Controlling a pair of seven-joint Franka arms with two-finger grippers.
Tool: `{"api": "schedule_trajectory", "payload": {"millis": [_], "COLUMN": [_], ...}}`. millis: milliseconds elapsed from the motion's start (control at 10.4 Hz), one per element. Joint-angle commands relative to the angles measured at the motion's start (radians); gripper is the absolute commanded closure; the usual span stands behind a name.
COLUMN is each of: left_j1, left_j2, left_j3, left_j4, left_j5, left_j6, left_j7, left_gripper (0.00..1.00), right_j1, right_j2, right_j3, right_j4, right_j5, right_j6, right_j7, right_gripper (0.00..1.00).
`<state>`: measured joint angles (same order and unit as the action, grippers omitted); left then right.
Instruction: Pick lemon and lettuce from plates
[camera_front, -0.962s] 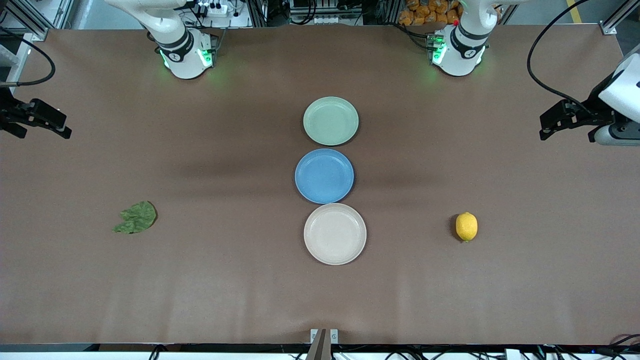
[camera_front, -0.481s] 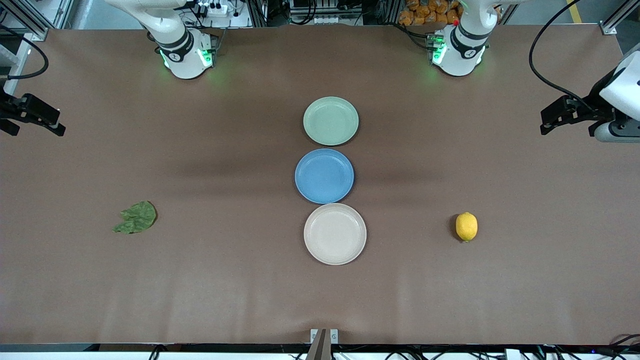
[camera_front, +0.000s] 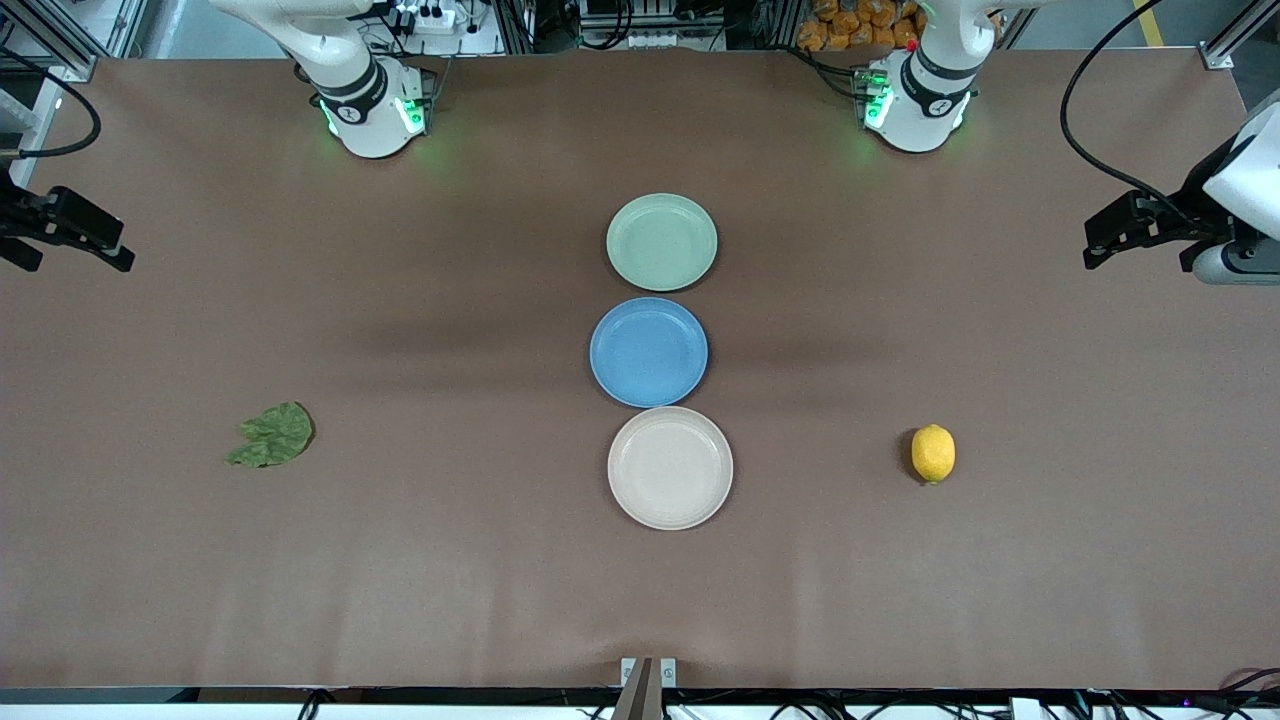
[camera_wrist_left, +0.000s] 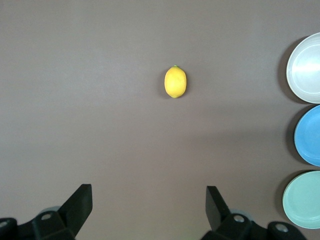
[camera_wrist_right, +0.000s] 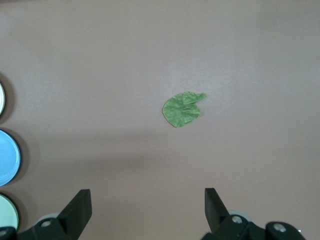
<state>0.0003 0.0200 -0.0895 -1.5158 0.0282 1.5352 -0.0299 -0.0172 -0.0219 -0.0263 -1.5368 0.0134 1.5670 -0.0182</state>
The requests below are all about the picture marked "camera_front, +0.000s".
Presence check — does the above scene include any green lettuce leaf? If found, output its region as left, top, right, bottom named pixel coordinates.
left=225, top=401, right=316, bottom=470

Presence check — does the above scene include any yellow lemon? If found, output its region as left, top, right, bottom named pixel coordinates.
left=910, top=424, right=958, bottom=487

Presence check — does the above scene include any bag of orange items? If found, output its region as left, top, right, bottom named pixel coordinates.
left=796, top=0, right=927, bottom=54

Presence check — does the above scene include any white power strip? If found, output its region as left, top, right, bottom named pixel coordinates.
left=394, top=0, right=460, bottom=34

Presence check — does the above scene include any pale green plate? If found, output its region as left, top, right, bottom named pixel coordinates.
left=605, top=193, right=720, bottom=293

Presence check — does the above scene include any blue plate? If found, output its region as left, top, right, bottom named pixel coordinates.
left=589, top=297, right=710, bottom=409

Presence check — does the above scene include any beige plate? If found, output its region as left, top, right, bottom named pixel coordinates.
left=607, top=406, right=735, bottom=531

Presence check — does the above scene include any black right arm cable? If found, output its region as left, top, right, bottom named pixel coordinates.
left=0, top=45, right=104, bottom=162

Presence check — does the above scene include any aluminium frame profile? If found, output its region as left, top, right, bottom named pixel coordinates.
left=0, top=0, right=151, bottom=84
left=1199, top=0, right=1280, bottom=72

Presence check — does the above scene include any metal table edge bracket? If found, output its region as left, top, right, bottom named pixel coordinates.
left=612, top=657, right=678, bottom=720

